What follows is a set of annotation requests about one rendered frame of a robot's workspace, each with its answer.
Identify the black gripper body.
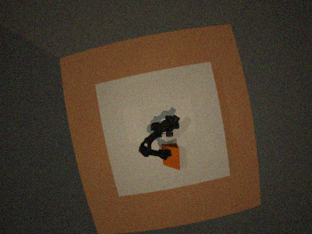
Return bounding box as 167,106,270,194
165,115,173,137

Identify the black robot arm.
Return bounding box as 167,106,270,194
139,115,180,160

